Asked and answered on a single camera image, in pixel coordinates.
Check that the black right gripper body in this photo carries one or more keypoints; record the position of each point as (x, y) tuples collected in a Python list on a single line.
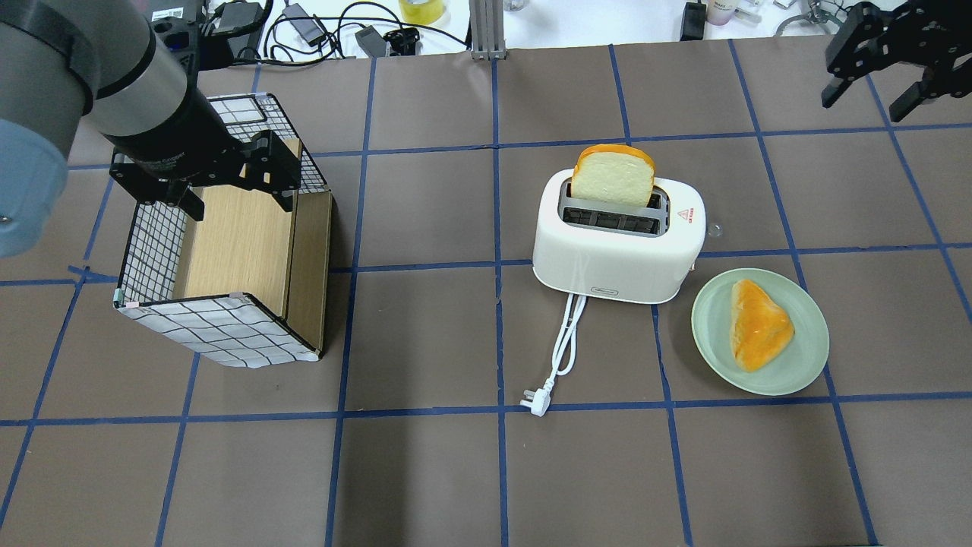
[(923, 34)]

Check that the black power adapter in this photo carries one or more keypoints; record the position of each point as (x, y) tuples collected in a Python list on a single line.
[(693, 23)]

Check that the wire basket with wooden shelf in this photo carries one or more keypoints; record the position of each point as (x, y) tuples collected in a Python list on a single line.
[(247, 285)]

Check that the cream white toaster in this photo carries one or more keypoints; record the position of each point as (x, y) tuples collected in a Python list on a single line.
[(617, 252)]

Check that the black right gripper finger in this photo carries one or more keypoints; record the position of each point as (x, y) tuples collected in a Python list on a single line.
[(936, 82), (856, 50)]

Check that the bread slice in toaster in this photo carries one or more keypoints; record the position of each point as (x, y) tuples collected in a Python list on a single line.
[(613, 173)]

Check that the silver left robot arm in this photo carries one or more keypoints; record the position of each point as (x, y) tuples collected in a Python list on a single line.
[(135, 80)]

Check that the aluminium frame post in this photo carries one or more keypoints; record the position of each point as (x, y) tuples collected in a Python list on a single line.
[(488, 40)]

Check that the yellow tape roll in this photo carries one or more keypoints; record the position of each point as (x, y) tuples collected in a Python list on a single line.
[(422, 12)]

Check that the white paper cup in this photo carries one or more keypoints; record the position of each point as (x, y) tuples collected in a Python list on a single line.
[(720, 12)]

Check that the orange bread on plate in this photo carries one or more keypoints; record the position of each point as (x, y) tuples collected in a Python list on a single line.
[(760, 329)]

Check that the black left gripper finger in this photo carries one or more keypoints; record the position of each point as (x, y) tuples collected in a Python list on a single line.
[(180, 195), (273, 166)]

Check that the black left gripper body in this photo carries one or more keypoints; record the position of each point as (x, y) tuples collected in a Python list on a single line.
[(176, 133)]

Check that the light green plate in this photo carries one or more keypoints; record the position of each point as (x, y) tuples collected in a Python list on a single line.
[(796, 368)]

